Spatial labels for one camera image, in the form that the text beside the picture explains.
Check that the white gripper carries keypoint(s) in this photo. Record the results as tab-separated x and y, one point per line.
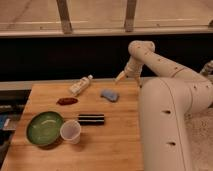
132	69

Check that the dark red pepper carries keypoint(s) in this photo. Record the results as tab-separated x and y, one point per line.
67	101

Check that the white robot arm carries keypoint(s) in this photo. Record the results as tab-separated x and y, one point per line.
168	91

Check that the blue cloth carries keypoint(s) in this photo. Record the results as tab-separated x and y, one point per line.
110	95

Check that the white plastic bottle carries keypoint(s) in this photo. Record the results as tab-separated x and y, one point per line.
81	85

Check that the clear plastic cup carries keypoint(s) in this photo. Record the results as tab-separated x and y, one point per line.
70	131

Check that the green bowl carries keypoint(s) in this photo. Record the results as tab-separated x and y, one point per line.
44	128

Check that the right metal window post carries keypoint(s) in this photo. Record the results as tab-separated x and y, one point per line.
130	15

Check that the metal window post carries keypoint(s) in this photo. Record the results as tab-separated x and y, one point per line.
64	16
130	15

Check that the left metal window post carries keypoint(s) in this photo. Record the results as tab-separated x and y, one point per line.
64	16

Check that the metal rail behind table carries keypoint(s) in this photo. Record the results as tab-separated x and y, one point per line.
27	85

